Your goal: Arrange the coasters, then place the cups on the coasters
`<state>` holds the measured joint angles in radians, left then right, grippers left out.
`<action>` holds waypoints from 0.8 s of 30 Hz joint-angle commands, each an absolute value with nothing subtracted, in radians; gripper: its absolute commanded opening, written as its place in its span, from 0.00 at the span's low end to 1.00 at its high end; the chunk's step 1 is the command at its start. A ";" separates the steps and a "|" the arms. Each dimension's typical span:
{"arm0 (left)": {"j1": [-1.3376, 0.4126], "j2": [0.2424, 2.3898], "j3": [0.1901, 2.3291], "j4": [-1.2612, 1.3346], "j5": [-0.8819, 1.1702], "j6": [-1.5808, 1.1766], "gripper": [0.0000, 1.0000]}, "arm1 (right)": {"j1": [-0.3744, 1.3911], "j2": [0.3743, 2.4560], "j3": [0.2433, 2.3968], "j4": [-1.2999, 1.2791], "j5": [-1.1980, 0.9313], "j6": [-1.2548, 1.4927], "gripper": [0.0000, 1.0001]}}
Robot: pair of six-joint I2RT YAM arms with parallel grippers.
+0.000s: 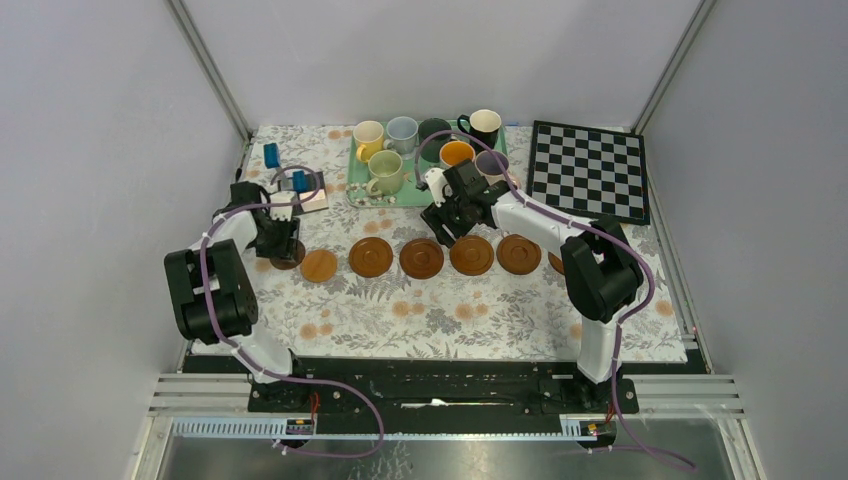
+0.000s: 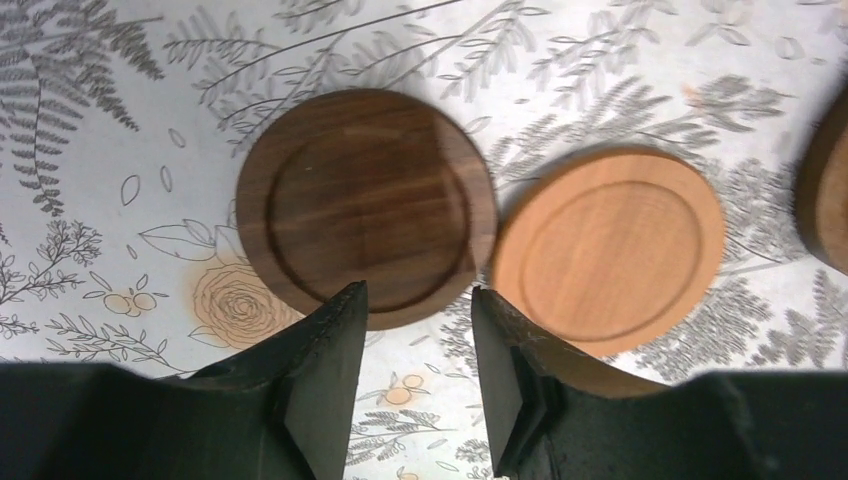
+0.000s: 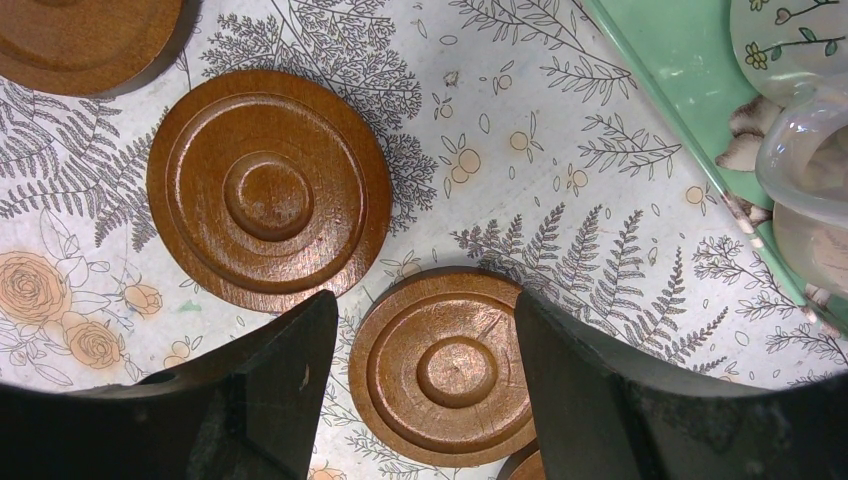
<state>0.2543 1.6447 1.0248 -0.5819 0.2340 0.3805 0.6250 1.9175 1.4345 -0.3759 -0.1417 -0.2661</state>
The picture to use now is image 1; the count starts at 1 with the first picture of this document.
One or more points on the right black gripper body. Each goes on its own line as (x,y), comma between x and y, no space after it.
(453,214)

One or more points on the small dark wooden coaster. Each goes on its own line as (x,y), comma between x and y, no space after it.
(290,263)

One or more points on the small light wooden coaster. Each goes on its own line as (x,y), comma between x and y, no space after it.
(319,266)

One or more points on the brown wooden coaster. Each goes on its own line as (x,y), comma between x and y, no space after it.
(370,257)
(556,263)
(472,255)
(421,258)
(518,255)

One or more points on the black white chessboard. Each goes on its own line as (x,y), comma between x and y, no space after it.
(589,172)

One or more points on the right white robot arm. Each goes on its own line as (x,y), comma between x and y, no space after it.
(602,272)

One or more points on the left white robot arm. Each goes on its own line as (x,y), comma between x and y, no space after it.
(210,289)

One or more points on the patterned mug orange inside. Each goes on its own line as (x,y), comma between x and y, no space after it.
(455,152)

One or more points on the light wooden block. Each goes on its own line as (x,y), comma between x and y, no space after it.
(315,203)

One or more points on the green serving tray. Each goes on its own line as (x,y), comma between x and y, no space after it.
(362,195)

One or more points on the dark green mug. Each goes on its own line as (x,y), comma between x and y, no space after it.
(440,131)

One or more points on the black mug white inside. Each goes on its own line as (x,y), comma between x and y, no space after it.
(483,124)

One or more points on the blue block on stand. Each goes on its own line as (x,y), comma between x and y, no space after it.
(272,161)

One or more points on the pale green mug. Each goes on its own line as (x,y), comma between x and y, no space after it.
(386,174)

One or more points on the light blue mug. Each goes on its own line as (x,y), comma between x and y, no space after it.
(401,135)

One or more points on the floral tablecloth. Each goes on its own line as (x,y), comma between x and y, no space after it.
(496,315)

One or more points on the yellow mug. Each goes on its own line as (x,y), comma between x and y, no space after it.
(369,139)

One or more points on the dark base plate with blocks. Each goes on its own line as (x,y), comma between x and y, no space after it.
(299,182)

